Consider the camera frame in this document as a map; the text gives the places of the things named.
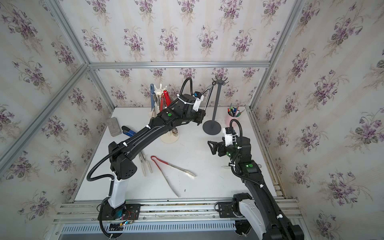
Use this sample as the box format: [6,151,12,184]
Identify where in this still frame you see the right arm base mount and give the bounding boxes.
[214,199,266,240]

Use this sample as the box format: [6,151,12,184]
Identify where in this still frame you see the dark grey utensil rack stand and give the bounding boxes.
[203,77,229,136]

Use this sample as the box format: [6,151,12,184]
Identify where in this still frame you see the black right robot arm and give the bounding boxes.
[208,119,305,240]

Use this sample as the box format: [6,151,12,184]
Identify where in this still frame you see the red handled tongs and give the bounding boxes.
[151,156,197,198]
[162,90,172,108]

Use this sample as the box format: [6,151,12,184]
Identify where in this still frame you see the red handled tongs front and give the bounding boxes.
[151,156,197,198]

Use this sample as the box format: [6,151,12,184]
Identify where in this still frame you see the steel cream-tipped tongs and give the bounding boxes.
[139,151,153,177]

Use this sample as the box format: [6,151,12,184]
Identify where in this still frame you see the grey stone block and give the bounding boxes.
[107,117,122,137]

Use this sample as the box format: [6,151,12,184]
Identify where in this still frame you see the white utensil rack stand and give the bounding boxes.
[154,84,180,144]

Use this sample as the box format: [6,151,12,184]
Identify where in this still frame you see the blue handled cream tongs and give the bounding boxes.
[150,84,156,118]

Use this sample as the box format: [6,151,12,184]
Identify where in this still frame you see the black steel tongs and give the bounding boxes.
[204,84,214,110]

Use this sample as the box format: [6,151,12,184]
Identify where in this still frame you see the red steel tongs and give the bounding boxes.
[159,94,166,112]

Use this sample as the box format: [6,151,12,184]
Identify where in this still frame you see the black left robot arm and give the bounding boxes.
[86,78,206,210]

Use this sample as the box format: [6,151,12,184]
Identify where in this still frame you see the pink pen cup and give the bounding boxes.
[225,107,246,127]

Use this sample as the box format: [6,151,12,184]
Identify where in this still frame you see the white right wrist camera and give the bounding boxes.
[223,127,236,147]

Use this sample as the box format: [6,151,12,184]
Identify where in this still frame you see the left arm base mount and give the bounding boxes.
[98,201,142,240]

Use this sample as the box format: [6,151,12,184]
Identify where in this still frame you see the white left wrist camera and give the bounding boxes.
[193,92,204,112]

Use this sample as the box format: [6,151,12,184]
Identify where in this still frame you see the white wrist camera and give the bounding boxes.
[223,127,236,147]
[193,92,204,112]

